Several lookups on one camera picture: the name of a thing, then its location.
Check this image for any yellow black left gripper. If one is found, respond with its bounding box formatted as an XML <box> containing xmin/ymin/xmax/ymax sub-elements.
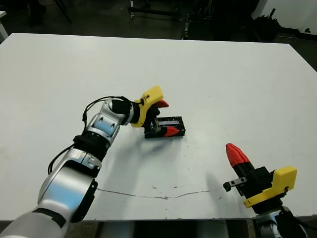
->
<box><xmin>128</xmin><ymin>85</ymin><xmax>180</xmax><ymax>138</ymax></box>

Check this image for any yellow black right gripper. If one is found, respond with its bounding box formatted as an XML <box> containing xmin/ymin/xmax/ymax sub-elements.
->
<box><xmin>222</xmin><ymin>143</ymin><xmax>298</xmax><ymax>214</ymax></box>

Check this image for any glossy black box lid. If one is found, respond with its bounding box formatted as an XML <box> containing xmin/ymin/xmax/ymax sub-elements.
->
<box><xmin>144</xmin><ymin>116</ymin><xmax>186</xmax><ymax>139</ymax></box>

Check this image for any metal pole with silver joint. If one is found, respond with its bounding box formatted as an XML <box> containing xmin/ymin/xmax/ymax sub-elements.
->
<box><xmin>182</xmin><ymin>14</ymin><xmax>190</xmax><ymax>40</ymax></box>

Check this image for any black slanted stand leg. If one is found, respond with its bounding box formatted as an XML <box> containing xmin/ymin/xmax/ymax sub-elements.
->
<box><xmin>54</xmin><ymin>0</ymin><xmax>73</xmax><ymax>25</ymax></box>

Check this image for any white cabinet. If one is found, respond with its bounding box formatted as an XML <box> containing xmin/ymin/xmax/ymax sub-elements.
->
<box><xmin>0</xmin><ymin>11</ymin><xmax>7</xmax><ymax>45</ymax></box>

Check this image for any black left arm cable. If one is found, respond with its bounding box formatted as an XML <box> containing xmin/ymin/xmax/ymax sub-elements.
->
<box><xmin>48</xmin><ymin>95</ymin><xmax>146</xmax><ymax>176</ymax></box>

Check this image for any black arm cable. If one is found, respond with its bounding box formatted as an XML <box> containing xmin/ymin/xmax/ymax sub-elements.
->
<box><xmin>48</xmin><ymin>95</ymin><xmax>146</xmax><ymax>176</ymax></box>
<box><xmin>294</xmin><ymin>215</ymin><xmax>317</xmax><ymax>235</ymax></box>

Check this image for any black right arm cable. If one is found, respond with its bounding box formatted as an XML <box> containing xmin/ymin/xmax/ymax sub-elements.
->
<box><xmin>294</xmin><ymin>215</ymin><xmax>317</xmax><ymax>235</ymax></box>

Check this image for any black metal cart frame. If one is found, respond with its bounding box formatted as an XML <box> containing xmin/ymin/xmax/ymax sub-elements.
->
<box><xmin>127</xmin><ymin>0</ymin><xmax>189</xmax><ymax>22</ymax></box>

